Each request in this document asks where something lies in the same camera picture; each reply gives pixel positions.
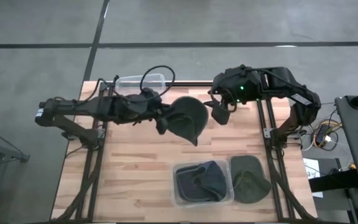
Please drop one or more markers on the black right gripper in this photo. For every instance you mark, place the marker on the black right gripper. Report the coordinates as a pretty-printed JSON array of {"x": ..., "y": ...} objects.
[{"x": 235, "y": 84}]

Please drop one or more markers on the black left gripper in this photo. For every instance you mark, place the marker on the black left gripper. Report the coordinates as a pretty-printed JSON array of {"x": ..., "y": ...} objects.
[{"x": 149, "y": 109}]

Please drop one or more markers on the olive green hat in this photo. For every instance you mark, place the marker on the olive green hat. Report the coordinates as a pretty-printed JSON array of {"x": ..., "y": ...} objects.
[
  {"x": 188, "y": 115},
  {"x": 249, "y": 183}
]

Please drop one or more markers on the dark blue cap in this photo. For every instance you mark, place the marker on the dark blue cap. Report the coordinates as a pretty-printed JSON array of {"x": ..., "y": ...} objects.
[{"x": 202, "y": 182}]

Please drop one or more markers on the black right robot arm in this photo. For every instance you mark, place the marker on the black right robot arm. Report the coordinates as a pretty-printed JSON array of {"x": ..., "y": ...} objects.
[{"x": 294, "y": 93}]

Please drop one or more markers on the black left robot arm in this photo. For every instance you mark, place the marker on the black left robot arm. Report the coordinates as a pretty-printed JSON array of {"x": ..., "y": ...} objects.
[{"x": 98, "y": 107}]

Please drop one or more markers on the clear plastic container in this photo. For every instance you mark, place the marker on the clear plastic container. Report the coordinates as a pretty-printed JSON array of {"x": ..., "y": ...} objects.
[
  {"x": 230, "y": 186},
  {"x": 129, "y": 82}
]

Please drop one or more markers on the black power adapter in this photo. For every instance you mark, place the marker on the black power adapter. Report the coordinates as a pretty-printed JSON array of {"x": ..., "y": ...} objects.
[{"x": 323, "y": 133}]

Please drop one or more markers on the white paper sheet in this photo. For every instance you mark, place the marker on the white paper sheet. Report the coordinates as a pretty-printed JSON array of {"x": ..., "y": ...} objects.
[{"x": 311, "y": 168}]

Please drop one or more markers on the black flat bar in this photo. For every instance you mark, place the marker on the black flat bar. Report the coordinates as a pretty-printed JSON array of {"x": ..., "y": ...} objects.
[{"x": 334, "y": 180}]

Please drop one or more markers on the grey metal stand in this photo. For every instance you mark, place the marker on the grey metal stand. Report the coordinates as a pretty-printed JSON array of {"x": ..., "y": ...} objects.
[{"x": 2, "y": 152}]

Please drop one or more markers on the silver frame bracket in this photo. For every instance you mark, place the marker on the silver frame bracket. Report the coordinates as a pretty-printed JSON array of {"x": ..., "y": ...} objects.
[{"x": 268, "y": 133}]

